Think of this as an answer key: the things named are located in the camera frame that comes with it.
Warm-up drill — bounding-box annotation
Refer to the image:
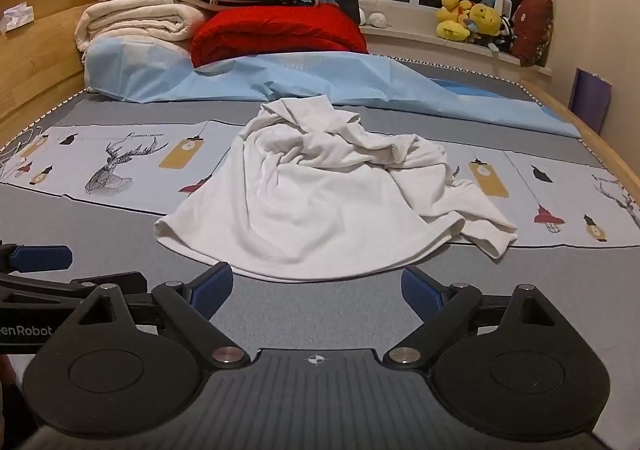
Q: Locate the dark red cushion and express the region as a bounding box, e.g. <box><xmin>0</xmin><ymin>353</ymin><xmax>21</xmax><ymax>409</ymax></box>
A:
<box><xmin>511</xmin><ymin>0</ymin><xmax>555</xmax><ymax>67</ymax></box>

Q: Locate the purple box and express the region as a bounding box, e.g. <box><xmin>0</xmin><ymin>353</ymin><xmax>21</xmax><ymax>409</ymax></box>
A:
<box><xmin>568</xmin><ymin>68</ymin><xmax>614</xmax><ymax>136</ymax></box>

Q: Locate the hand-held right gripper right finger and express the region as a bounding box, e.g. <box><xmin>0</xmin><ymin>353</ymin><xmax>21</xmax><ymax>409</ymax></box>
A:
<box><xmin>384</xmin><ymin>265</ymin><xmax>561</xmax><ymax>371</ymax></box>

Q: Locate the white seal plush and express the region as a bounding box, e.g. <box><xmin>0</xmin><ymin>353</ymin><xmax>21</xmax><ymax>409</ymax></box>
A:
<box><xmin>357</xmin><ymin>0</ymin><xmax>392</xmax><ymax>27</ymax></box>

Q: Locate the tissue pack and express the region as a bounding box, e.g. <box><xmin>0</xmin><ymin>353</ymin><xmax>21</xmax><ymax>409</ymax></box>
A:
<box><xmin>0</xmin><ymin>2</ymin><xmax>36</xmax><ymax>34</ymax></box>

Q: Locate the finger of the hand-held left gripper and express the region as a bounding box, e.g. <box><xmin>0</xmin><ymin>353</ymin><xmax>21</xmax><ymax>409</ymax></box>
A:
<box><xmin>0</xmin><ymin>243</ymin><xmax>73</xmax><ymax>274</ymax></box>
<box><xmin>0</xmin><ymin>271</ymin><xmax>149</xmax><ymax>316</ymax></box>

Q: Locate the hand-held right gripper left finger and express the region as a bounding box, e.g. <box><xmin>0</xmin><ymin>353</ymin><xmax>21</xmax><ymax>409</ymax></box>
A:
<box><xmin>75</xmin><ymin>261</ymin><xmax>251</xmax><ymax>371</ymax></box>

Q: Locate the white window sill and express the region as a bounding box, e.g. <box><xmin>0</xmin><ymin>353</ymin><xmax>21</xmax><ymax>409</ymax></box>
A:
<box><xmin>359</xmin><ymin>5</ymin><xmax>553</xmax><ymax>77</ymax></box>

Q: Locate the yellow plush toy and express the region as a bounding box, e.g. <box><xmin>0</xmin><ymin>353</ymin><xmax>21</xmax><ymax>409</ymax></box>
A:
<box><xmin>467</xmin><ymin>3</ymin><xmax>504</xmax><ymax>39</ymax></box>
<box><xmin>435</xmin><ymin>0</ymin><xmax>474</xmax><ymax>42</ymax></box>

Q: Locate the cream folded blanket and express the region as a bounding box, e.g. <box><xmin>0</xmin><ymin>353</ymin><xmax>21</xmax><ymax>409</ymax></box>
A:
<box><xmin>75</xmin><ymin>0</ymin><xmax>211</xmax><ymax>53</ymax></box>

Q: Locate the light blue sheet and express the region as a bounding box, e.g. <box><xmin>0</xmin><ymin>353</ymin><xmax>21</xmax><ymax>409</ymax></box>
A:
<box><xmin>82</xmin><ymin>35</ymin><xmax>583</xmax><ymax>138</ymax></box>

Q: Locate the black and white striped plush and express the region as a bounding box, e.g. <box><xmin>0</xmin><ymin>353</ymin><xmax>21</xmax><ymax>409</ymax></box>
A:
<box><xmin>499</xmin><ymin>16</ymin><xmax>517</xmax><ymax>54</ymax></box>

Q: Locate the white t-shirt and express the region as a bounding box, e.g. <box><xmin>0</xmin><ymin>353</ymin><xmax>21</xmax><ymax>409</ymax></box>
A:
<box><xmin>152</xmin><ymin>97</ymin><xmax>518</xmax><ymax>283</ymax></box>

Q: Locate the grey printed bedsheet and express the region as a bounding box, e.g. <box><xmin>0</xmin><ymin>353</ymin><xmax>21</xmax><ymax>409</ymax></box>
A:
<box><xmin>0</xmin><ymin>55</ymin><xmax>640</xmax><ymax>431</ymax></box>

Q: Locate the red folded quilt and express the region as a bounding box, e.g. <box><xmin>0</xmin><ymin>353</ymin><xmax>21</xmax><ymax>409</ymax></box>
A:
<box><xmin>191</xmin><ymin>3</ymin><xmax>369</xmax><ymax>68</ymax></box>

